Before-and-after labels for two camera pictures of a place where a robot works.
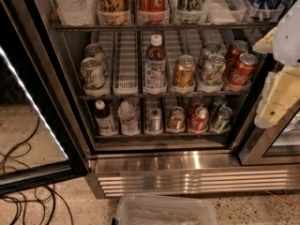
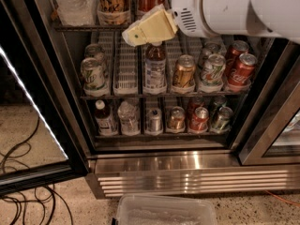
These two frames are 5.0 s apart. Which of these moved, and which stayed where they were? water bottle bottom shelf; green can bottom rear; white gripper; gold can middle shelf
Moved: white gripper
Stayed: gold can middle shelf; water bottle bottom shelf; green can bottom rear
